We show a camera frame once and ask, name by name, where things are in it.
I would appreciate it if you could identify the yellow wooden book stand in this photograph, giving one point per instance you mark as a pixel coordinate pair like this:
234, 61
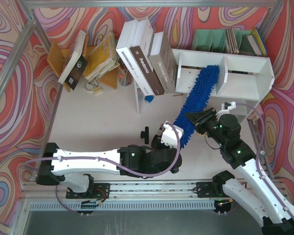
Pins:
56, 58

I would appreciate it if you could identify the white bookshelf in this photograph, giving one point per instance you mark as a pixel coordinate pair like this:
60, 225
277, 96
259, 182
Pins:
242, 78

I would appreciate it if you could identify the blue microfiber duster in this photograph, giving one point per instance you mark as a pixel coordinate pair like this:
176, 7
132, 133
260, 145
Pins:
197, 100

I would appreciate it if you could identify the brown notebooks in organizer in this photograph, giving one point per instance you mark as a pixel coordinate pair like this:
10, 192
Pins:
232, 40

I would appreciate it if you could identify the blue yellow book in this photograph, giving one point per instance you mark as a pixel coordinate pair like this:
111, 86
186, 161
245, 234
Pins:
257, 40

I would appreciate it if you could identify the beige black stapler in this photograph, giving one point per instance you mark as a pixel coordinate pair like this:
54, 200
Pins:
160, 130

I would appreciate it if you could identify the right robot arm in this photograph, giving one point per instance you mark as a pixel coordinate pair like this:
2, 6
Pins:
266, 204

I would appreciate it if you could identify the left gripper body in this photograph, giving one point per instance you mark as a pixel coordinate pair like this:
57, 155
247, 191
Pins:
156, 141

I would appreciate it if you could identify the black and white book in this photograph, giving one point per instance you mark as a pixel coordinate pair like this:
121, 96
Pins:
74, 63

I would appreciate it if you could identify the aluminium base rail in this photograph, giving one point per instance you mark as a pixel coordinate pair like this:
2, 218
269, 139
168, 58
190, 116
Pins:
144, 189

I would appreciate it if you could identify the clear pencil cup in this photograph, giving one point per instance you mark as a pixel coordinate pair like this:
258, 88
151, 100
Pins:
124, 77

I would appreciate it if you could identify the brown Fredonia book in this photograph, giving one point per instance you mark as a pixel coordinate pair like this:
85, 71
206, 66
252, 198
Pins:
147, 81

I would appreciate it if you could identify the stack of yellow books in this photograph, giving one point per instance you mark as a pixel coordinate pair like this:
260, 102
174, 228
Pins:
102, 59

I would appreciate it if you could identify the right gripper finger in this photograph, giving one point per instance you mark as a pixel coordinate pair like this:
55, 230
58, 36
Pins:
205, 116
191, 117

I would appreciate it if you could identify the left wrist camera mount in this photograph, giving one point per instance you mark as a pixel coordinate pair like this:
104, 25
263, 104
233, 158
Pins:
168, 136

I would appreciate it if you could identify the brass padlock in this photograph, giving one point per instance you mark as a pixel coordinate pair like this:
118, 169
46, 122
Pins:
93, 87

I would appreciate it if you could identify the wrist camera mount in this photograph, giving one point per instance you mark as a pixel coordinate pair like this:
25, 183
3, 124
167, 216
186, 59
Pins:
226, 107
168, 136

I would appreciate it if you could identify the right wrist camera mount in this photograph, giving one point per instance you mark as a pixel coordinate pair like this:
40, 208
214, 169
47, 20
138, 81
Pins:
226, 107

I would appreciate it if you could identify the green desk organizer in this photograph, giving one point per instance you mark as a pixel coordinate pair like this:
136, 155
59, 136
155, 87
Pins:
214, 40

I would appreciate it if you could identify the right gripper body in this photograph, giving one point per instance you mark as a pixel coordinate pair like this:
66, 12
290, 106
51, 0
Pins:
203, 121

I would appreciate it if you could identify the blue tape measure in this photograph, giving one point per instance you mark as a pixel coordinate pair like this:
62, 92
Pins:
149, 98

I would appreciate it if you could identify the black T-shaped plastic piece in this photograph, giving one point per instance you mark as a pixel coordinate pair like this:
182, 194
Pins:
145, 135

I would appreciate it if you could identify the pink pig toy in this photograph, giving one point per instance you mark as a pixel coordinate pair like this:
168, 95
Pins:
253, 117

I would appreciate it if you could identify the grey Lonely Ones book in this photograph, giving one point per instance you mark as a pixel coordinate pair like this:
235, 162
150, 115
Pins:
163, 61

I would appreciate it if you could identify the white Mademoiselle book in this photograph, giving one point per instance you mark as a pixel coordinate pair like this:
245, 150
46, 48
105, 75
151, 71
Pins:
124, 44

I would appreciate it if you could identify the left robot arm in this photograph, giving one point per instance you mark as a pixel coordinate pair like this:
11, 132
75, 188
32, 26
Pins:
73, 169

